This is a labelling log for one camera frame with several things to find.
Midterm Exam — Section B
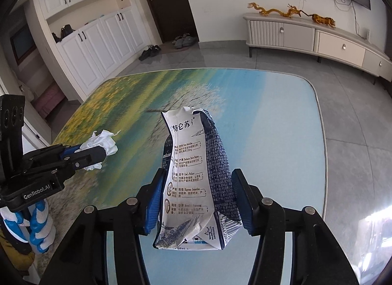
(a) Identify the person's left hand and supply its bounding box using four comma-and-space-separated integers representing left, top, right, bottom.
0, 197, 57, 255

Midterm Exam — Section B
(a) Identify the golden dragon figurine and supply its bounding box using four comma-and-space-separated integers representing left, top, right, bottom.
248, 2, 284, 17
286, 4, 310, 19

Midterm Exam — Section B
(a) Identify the golden tiger figurine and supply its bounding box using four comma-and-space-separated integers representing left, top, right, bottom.
312, 14, 337, 29

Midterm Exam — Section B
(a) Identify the black handbag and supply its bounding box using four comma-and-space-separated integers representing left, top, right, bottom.
51, 24, 75, 43

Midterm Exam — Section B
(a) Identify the blue white milk carton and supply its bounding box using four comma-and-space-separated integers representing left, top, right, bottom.
152, 106, 244, 251

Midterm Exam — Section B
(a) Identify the black television cable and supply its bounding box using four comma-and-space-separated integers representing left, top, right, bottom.
331, 0, 371, 39

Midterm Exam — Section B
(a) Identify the white television cabinet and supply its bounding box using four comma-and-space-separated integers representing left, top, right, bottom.
243, 12, 392, 85

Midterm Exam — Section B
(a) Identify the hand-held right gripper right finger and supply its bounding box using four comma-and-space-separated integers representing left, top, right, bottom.
231, 168, 359, 285

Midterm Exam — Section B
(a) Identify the landscape printed table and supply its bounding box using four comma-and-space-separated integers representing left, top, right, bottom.
50, 69, 327, 285

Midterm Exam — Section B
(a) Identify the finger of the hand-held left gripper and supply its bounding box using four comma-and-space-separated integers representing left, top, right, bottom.
23, 143, 83, 163
24, 146, 106, 178

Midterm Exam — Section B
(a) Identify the white panelled cabinet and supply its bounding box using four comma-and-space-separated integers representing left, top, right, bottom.
31, 0, 155, 103

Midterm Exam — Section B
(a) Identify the dark brown door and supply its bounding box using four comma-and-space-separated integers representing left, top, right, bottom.
135, 0, 199, 45

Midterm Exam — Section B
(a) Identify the dark framed panel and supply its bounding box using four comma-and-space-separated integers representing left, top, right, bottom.
9, 26, 36, 65

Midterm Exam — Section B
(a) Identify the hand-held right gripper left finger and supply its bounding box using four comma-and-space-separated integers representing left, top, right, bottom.
40, 168, 167, 285

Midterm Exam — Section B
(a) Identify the white tissue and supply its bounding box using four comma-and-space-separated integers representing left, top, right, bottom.
78, 130, 121, 171

